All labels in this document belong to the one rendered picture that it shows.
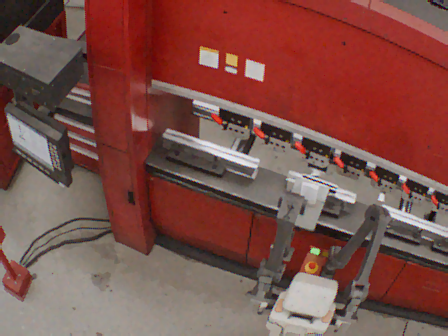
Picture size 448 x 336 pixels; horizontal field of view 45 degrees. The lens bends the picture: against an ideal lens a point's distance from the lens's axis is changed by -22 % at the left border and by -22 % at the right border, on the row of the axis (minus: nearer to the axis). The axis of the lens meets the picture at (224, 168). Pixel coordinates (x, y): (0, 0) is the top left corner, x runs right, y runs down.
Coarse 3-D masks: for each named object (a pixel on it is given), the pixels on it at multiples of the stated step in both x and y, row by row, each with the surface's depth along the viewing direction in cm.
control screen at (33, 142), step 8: (8, 120) 279; (16, 120) 272; (16, 128) 279; (24, 128) 273; (32, 128) 268; (16, 136) 286; (24, 136) 279; (32, 136) 273; (40, 136) 268; (16, 144) 293; (24, 144) 286; (32, 144) 280; (40, 144) 274; (32, 152) 287; (40, 152) 280; (48, 152) 274; (40, 160) 287; (48, 160) 281
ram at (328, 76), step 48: (192, 0) 256; (240, 0) 246; (192, 48) 281; (240, 48) 271; (288, 48) 259; (336, 48) 247; (384, 48) 233; (192, 96) 308; (240, 96) 296; (288, 96) 283; (336, 96) 270; (384, 96) 255; (432, 96) 240; (384, 144) 279; (432, 144) 262
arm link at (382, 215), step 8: (376, 208) 265; (384, 208) 269; (376, 216) 263; (384, 216) 261; (376, 224) 263; (384, 224) 261; (376, 232) 261; (376, 240) 261; (368, 248) 263; (376, 248) 261; (368, 256) 261; (368, 264) 260; (360, 272) 262; (368, 272) 260; (352, 280) 261; (360, 280) 260; (352, 288) 259; (368, 288) 262; (344, 296) 262
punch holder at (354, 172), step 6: (342, 156) 298; (348, 156) 296; (354, 156) 294; (342, 162) 301; (348, 162) 299; (354, 162) 297; (360, 162) 296; (366, 162) 294; (336, 168) 306; (348, 168) 302; (354, 168) 301; (360, 168) 299; (342, 174) 308; (348, 174) 306; (354, 174) 304; (360, 174) 302; (360, 180) 305
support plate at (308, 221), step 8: (296, 184) 326; (296, 192) 323; (320, 192) 323; (320, 200) 320; (312, 208) 318; (320, 208) 318; (304, 216) 315; (312, 216) 315; (296, 224) 312; (304, 224) 312; (312, 224) 312
